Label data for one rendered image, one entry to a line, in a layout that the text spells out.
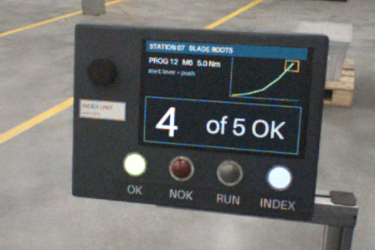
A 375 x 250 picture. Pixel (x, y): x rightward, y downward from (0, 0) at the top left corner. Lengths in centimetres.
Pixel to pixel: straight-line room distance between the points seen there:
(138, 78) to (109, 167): 10
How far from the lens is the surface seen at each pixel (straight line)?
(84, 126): 53
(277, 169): 49
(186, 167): 50
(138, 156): 51
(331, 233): 61
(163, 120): 50
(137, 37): 50
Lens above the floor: 137
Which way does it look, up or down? 23 degrees down
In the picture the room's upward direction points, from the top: straight up
